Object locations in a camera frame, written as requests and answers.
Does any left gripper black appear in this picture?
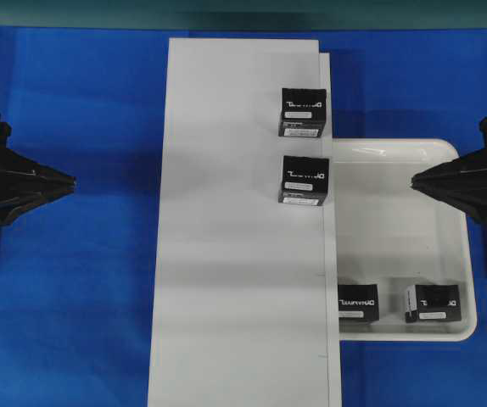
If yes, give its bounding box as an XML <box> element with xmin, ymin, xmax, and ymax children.
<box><xmin>0</xmin><ymin>116</ymin><xmax>76</xmax><ymax>225</ymax></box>

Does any black box on base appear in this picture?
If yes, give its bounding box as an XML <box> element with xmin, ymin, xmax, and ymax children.
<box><xmin>278</xmin><ymin>88</ymin><xmax>327</xmax><ymax>138</ymax></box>
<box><xmin>278</xmin><ymin>155</ymin><xmax>330</xmax><ymax>206</ymax></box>

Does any black box middle on base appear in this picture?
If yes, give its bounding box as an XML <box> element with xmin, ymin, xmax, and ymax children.
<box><xmin>278</xmin><ymin>155</ymin><xmax>330</xmax><ymax>206</ymax></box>

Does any white base board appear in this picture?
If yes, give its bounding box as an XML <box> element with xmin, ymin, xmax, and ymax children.
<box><xmin>148</xmin><ymin>38</ymin><xmax>342</xmax><ymax>406</ymax></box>

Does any black box far on base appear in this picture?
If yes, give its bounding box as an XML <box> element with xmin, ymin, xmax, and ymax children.
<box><xmin>278</xmin><ymin>88</ymin><xmax>327</xmax><ymax>138</ymax></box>

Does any black box from tray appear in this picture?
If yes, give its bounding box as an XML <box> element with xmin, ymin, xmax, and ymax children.
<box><xmin>338</xmin><ymin>284</ymin><xmax>379</xmax><ymax>323</ymax></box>

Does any white plastic tray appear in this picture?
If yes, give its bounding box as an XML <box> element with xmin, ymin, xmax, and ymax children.
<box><xmin>331</xmin><ymin>139</ymin><xmax>477</xmax><ymax>342</ymax></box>

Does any black box in tray corner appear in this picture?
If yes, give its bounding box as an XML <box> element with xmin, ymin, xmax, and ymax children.
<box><xmin>405</xmin><ymin>284</ymin><xmax>462</xmax><ymax>323</ymax></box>

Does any blue table cloth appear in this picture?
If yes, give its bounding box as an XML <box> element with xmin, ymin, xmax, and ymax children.
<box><xmin>0</xmin><ymin>27</ymin><xmax>487</xmax><ymax>406</ymax></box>

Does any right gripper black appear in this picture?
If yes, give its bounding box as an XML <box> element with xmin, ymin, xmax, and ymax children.
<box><xmin>411</xmin><ymin>117</ymin><xmax>487</xmax><ymax>225</ymax></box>

